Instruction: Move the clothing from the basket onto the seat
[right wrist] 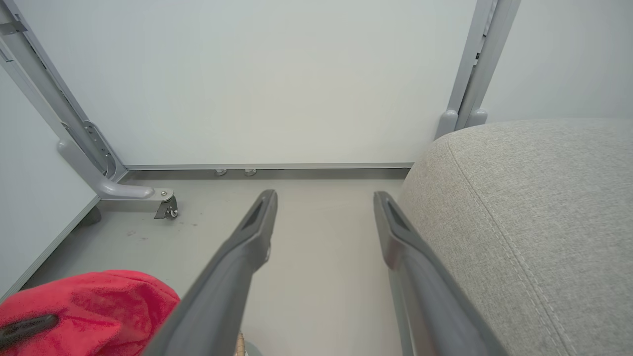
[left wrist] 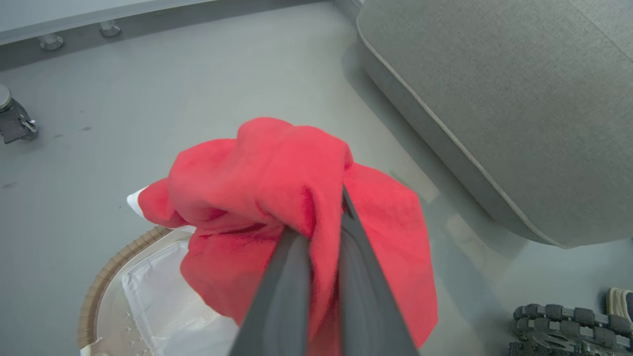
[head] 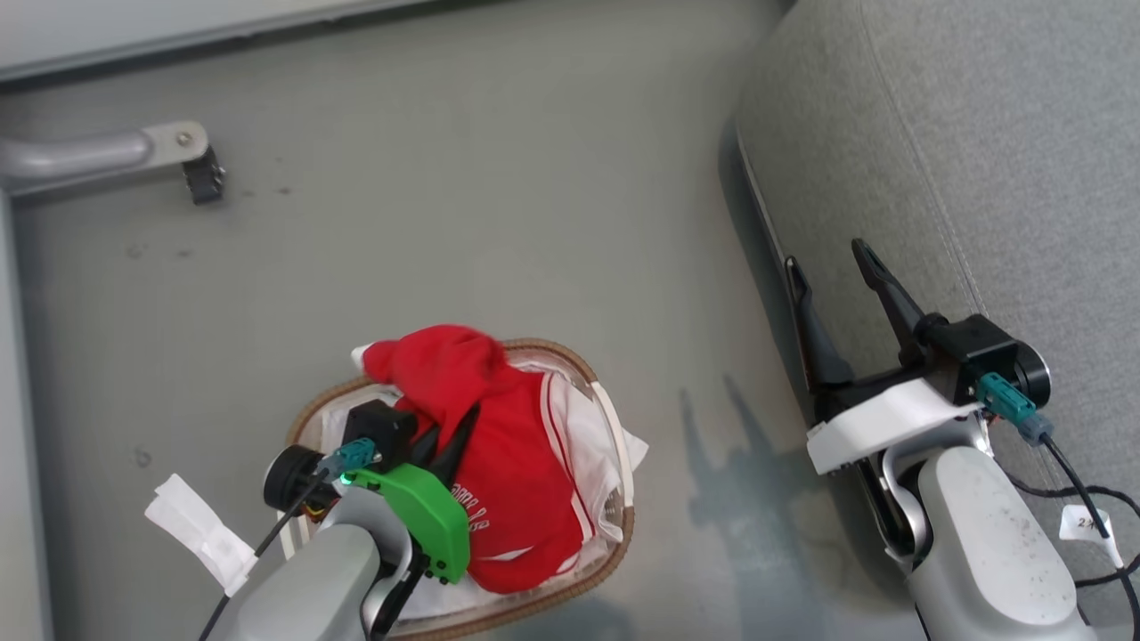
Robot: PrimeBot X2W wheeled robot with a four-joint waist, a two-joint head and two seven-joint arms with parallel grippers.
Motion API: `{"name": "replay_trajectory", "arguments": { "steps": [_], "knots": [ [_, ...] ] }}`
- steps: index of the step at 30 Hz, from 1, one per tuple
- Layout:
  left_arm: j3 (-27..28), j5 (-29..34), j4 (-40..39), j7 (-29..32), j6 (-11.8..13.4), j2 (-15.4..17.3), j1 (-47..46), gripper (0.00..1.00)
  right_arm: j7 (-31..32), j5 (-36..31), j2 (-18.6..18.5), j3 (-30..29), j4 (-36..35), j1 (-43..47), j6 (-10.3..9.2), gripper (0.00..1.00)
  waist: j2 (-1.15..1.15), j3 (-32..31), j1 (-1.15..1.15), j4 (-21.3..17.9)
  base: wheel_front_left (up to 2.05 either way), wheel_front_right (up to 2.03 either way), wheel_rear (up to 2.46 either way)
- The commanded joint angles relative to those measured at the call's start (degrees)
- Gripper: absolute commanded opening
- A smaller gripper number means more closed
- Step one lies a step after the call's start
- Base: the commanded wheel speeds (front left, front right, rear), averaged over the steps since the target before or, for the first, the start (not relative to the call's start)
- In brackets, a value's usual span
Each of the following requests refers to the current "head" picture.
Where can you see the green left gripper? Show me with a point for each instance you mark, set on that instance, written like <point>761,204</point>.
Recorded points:
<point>436,525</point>

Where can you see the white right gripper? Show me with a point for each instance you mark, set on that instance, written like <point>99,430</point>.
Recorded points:
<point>882,418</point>

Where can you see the red sports shirt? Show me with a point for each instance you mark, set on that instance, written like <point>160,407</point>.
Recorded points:
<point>508,481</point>

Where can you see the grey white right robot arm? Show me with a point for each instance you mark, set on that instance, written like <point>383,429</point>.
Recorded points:
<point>989,552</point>

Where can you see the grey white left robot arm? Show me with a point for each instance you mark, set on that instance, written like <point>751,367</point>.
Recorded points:
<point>312,588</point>

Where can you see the white laundry basket brown rim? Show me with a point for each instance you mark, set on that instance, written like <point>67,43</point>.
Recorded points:
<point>623,525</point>

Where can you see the white cloth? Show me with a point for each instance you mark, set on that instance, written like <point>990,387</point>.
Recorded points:
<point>592,445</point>

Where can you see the grey fabric sofa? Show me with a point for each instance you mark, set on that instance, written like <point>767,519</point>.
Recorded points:
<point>997,151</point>

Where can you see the white paper tape strip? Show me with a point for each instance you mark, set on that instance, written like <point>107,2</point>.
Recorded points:
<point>200,532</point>

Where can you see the black caster wheel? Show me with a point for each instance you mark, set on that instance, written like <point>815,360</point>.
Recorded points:
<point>205,178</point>

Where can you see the grey metal partition foot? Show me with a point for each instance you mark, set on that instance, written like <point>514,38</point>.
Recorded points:
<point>80,156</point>

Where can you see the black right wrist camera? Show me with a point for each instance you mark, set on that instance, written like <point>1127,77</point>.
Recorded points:
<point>975,347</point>

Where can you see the grey partition bottom rail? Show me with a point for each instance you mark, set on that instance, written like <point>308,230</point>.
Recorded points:
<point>134,40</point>

